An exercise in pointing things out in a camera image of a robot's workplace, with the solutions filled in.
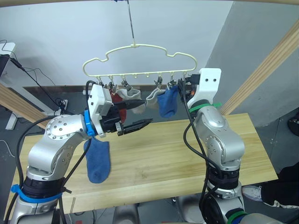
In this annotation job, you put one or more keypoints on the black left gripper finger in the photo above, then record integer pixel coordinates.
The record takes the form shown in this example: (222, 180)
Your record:
(135, 126)
(130, 104)

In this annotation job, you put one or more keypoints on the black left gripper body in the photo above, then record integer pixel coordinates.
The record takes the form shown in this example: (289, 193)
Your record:
(111, 121)

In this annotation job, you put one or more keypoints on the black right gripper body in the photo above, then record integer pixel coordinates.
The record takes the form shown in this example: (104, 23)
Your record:
(193, 80)

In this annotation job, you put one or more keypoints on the white sock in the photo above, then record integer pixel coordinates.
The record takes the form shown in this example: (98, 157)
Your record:
(151, 99)

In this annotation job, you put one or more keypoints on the blue sock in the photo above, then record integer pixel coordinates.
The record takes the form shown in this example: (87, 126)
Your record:
(98, 161)
(168, 102)

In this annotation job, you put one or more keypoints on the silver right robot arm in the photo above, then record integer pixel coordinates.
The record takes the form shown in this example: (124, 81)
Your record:
(215, 123)

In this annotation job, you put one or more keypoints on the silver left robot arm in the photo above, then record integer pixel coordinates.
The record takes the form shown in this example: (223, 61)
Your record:
(58, 130)

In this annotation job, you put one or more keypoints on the cream plastic clip hanger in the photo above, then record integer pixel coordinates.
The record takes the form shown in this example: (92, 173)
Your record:
(140, 45)

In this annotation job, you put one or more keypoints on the metal hanger hook rod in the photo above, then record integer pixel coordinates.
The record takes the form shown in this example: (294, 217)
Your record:
(131, 23)

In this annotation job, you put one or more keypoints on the red sock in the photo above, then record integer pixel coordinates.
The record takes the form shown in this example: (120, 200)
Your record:
(122, 115)

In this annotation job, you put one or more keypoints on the blue zip tie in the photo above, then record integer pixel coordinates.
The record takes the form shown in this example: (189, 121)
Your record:
(35, 198)
(88, 123)

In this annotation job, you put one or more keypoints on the white power strip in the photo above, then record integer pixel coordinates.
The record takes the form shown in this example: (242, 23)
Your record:
(63, 104)

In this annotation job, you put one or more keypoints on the grey rounded shape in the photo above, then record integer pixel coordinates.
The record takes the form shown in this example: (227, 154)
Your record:
(189, 210)
(126, 214)

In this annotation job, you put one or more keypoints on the black shoe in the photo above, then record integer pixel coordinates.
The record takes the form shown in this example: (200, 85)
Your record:
(294, 124)

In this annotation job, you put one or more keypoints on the white sneaker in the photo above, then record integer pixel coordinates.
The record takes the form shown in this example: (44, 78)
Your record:
(252, 193)

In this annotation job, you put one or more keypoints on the white desk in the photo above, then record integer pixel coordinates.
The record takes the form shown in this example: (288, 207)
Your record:
(7, 47)

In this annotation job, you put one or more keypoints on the person's black trouser leg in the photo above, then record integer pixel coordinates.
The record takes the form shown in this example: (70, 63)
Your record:
(285, 186)

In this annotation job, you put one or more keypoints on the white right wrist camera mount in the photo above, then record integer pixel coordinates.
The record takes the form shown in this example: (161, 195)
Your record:
(208, 88)

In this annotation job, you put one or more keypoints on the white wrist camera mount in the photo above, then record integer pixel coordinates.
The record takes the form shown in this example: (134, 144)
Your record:
(98, 100)
(208, 88)

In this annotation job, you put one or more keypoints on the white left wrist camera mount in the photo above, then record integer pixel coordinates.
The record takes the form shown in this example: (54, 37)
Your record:
(98, 100)

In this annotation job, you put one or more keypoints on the light wooden frame beam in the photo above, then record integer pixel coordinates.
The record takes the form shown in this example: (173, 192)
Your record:
(14, 102)
(261, 67)

